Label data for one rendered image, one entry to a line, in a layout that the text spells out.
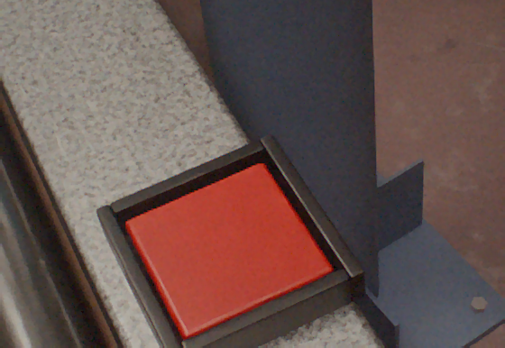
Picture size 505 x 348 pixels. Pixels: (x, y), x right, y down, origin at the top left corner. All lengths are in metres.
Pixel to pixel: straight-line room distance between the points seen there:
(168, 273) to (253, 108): 0.71
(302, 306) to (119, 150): 0.12
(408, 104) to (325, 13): 0.72
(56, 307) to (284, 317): 0.09
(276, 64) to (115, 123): 0.58
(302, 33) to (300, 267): 0.63
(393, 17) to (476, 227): 0.45
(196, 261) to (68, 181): 0.08
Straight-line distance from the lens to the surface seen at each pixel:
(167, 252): 0.41
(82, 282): 0.48
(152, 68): 0.49
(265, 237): 0.41
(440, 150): 1.65
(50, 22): 0.53
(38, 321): 0.41
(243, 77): 1.07
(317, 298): 0.39
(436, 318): 1.46
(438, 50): 1.80
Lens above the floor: 1.26
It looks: 50 degrees down
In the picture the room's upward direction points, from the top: 9 degrees counter-clockwise
